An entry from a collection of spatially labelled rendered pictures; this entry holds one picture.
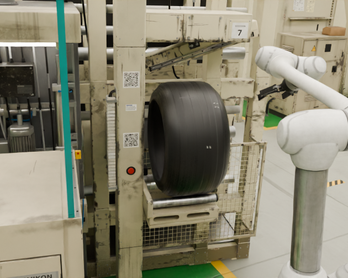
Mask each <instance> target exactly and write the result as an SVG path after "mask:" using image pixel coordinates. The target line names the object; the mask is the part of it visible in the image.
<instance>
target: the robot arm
mask: <svg viewBox="0 0 348 278"><path fill-rule="evenodd" d="M255 62H256V65H257V66H258V67H259V68H260V69H262V70H263V71H265V72H266V73H268V74H270V75H272V76H274V77H275V78H279V79H281V78H284V80H283V81H282V83H281V84H279V85H276V84H274V85H272V86H270V87H268V88H265V89H262V90H260V94H259V95H258V100H259V101H260V100H262V99H263V98H265V97H266V96H267V95H269V94H273V93H276V92H277V93H280V92H284V93H282V99H286V98H287V97H289V96H290V95H292V96H294V93H295V94H297V93H298V91H299V90H300V89H301V90H303V91H304V92H306V93H308V94H309V95H311V96H312V97H314V98H315V99H317V100H319V101H320V102H322V103H323V104H325V105H326V106H328V107H329V109H315V110H305V111H299V112H297V113H293V114H290V115H288V116H286V117H284V118H283V119H282V120H281V121H280V122H279V124H278V127H277V143H278V145H279V147H280V148H281V150H282V151H284V152H285V153H287V154H290V157H291V160H292V162H293V164H294V165H295V166H296V167H295V177H294V195H293V220H292V239H291V257H290V261H288V262H286V263H285V264H284V265H283V266H282V270H281V272H280V274H279V276H278V278H348V263H345V264H344V265H342V266H340V267H339V268H338V269H337V271H335V272H332V273H331V274H329V275H327V274H326V272H325V270H324V269H323V268H322V267H321V266H320V263H321V250H322V243H323V229H324V216H325V203H326V190H327V183H328V170H329V168H330V167H331V165H332V164H333V162H334V159H335V157H336V156H337V154H338V152H342V151H348V98H347V97H345V96H343V95H342V94H340V93H338V92H337V91H335V90H333V89H331V88H329V87H328V86H326V85H324V84H322V83H320V82H318V80H319V79H320V78H321V77H322V76H323V75H324V74H325V72H326V62H325V60H324V59H323V58H322V57H320V56H311V57H301V56H297V55H294V54H292V53H291V52H288V51H286V50H283V49H280V48H277V47H274V46H264V47H262V48H260V49H259V50H258V52H257V54H256V57H255ZM278 89H279V90H280V91H278Z"/></svg>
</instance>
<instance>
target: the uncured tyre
mask: <svg viewBox="0 0 348 278"><path fill-rule="evenodd" d="M181 97H193V98H181ZM213 101H215V102H218V103H219V107H220V109H215V108H214V105H213ZM147 141H148V149H149V158H150V165H151V171H152V175H153V177H154V181H155V184H156V186H157V187H158V188H159V189H160V190H161V191H162V192H163V193H164V194H166V195H167V196H172V197H179V196H191V195H203V194H208V193H211V192H213V191H214V190H216V189H217V187H218V186H219V185H220V184H221V182H222V181H223V180H224V178H225V176H226V173H227V170H228V165H229V159H230V128H229V121H228V116H227V112H226V108H225V105H224V102H223V100H222V98H221V96H220V95H219V93H218V92H217V91H216V90H215V89H214V88H213V87H212V86H211V85H210V84H209V83H206V82H202V81H179V82H165V83H162V84H160V85H159V86H158V87H157V88H156V89H155V90H154V91H153V93H152V95H151V98H150V102H149V109H148V116H147ZM205 145H212V150H205Z"/></svg>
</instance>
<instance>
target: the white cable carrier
mask: <svg viewBox="0 0 348 278"><path fill-rule="evenodd" d="M106 97H107V100H116V98H115V97H114V95H112V97H109V95H106ZM106 104H107V106H106V107H107V155H108V156H107V158H108V159H107V161H108V162H107V164H108V187H109V188H110V187H117V184H116V183H115V182H116V180H115V146H117V143H116V142H115V111H114V110H115V104H114V103H107V102H106ZM109 191H116V189H112V190H109Z"/></svg>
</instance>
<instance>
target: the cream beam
mask: <svg viewBox="0 0 348 278"><path fill-rule="evenodd" d="M252 16H253V15H252V14H247V13H243V12H237V11H229V10H180V9H146V42H250V38H251V27H252ZM233 23H249V26H248V32H247V39H237V38H231V33H232V26H233Z"/></svg>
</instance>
